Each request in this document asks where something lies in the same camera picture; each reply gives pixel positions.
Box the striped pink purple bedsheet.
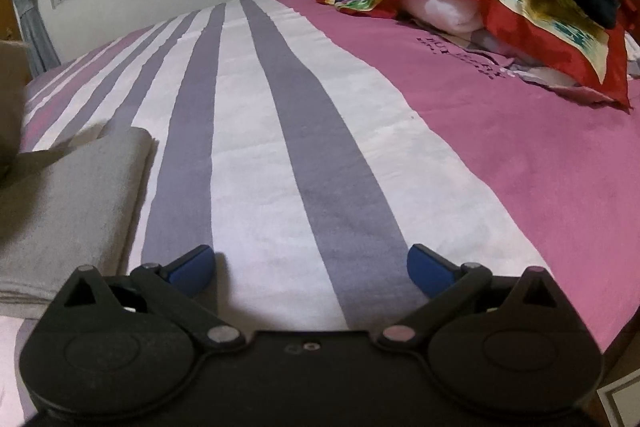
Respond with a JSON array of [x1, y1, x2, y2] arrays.
[[0, 0, 640, 427]]

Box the grey pants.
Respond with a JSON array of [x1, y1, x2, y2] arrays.
[[1, 41, 152, 320]]

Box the white pillow under quilt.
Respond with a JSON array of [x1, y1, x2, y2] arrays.
[[400, 0, 485, 35]]

